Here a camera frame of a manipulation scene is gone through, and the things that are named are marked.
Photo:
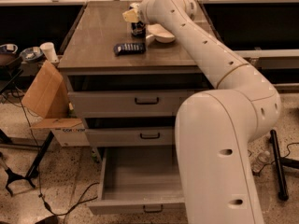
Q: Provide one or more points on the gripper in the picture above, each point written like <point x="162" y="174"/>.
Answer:
<point x="141" y="12"/>

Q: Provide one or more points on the blue pepsi can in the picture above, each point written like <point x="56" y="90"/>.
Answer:
<point x="137" y="29"/>

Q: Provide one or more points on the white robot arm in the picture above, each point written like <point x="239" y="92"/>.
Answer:
<point x="213" y="128"/>

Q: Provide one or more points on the grey drawer cabinet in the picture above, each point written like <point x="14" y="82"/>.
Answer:
<point x="90" y="64"/>

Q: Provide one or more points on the grey top drawer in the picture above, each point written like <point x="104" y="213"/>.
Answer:
<point x="126" y="104"/>

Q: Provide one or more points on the grey drawer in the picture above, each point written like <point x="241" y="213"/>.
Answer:
<point x="139" y="180"/>
<point x="126" y="104"/>
<point x="131" y="137"/>

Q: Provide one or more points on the grey middle drawer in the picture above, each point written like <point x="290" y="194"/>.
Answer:
<point x="131" y="137"/>

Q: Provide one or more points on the grey bottom drawer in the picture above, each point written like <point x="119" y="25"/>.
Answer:
<point x="139" y="180"/>

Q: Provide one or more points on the dark blue snack packet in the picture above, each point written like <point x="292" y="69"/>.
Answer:
<point x="129" y="48"/>

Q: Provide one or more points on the white paper bowl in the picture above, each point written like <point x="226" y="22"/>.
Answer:
<point x="161" y="34"/>

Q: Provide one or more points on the white paper cup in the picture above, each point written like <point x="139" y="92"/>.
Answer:
<point x="49" y="51"/>

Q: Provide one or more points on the brown cardboard box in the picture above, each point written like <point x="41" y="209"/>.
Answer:
<point x="47" y="97"/>

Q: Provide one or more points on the clear plastic water bottle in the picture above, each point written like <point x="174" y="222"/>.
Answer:
<point x="260" y="161"/>

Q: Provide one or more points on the black floor stand right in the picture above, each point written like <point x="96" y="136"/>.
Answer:
<point x="280" y="162"/>

